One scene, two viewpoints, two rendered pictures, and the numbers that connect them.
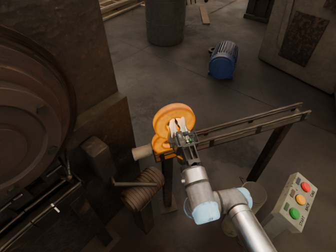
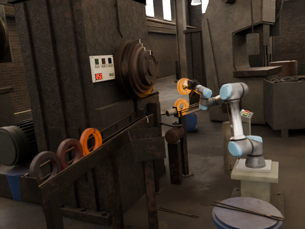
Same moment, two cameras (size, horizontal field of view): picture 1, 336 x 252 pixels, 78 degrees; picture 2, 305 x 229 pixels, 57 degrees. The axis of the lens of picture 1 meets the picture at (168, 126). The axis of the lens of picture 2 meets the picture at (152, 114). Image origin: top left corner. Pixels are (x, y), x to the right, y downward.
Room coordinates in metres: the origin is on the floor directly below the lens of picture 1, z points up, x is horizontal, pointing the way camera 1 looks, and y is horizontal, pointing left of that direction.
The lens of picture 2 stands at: (-1.99, 0.90, 1.18)
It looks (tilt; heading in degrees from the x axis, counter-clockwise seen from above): 11 degrees down; 347
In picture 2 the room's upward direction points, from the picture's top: 5 degrees counter-clockwise
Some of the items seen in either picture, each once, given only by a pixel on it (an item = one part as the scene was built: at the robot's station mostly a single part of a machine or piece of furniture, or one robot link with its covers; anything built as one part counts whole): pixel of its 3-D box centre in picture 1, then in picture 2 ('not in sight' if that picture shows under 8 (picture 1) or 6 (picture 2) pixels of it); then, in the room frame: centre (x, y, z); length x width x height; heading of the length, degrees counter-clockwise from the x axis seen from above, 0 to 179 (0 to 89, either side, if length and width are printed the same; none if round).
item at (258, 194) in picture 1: (240, 212); (229, 148); (0.44, -0.41, 0.26); 0.12 x 0.12 x 0.52
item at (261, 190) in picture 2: not in sight; (255, 188); (-0.17, -0.29, 0.13); 0.40 x 0.40 x 0.26; 52
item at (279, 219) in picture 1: (274, 223); (246, 142); (0.37, -0.56, 0.31); 0.24 x 0.16 x 0.62; 140
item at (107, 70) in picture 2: not in sight; (103, 68); (0.13, 0.74, 1.15); 0.26 x 0.02 x 0.18; 140
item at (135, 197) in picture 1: (146, 204); (176, 154); (0.49, 0.13, 0.27); 0.22 x 0.13 x 0.53; 140
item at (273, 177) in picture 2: not in sight; (255, 170); (-0.17, -0.29, 0.28); 0.32 x 0.32 x 0.04; 52
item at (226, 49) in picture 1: (224, 58); (187, 119); (2.31, -0.69, 0.17); 0.57 x 0.31 x 0.34; 160
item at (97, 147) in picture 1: (100, 161); (154, 114); (0.51, 0.30, 0.68); 0.11 x 0.08 x 0.24; 50
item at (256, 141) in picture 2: not in sight; (253, 144); (-0.16, -0.29, 0.48); 0.13 x 0.12 x 0.14; 99
